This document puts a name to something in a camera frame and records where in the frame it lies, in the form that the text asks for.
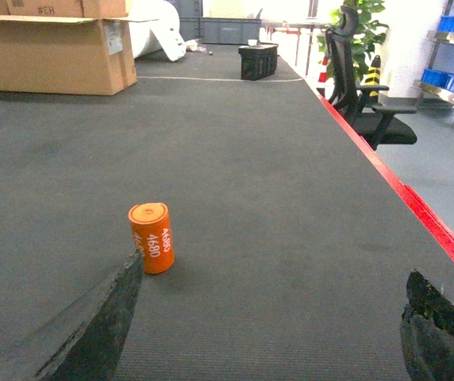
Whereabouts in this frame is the black crate on table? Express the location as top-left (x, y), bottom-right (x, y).
top-left (238, 44), bottom-right (278, 81)

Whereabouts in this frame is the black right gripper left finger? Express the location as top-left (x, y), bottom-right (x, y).
top-left (0, 254), bottom-right (143, 380)

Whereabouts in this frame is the white foam roll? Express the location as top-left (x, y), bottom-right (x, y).
top-left (129, 1), bottom-right (187, 62)

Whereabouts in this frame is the black office chair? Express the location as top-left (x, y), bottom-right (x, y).
top-left (325, 6), bottom-right (417, 150)

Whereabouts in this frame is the grey plastic crate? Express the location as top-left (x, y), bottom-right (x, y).
top-left (199, 17), bottom-right (262, 44)

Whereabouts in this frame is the large cardboard box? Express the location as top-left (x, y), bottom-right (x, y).
top-left (0, 15), bottom-right (137, 96)

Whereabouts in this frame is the orange 4680 cylinder cap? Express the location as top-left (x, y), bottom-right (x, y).
top-left (128, 202), bottom-right (175, 275)

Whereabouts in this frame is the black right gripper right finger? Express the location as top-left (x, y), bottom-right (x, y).
top-left (399, 269), bottom-right (454, 380)

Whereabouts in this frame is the green potted plant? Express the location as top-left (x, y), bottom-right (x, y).
top-left (317, 0), bottom-right (389, 82)

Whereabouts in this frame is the upper cardboard box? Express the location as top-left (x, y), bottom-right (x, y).
top-left (0, 0), bottom-right (133, 19)

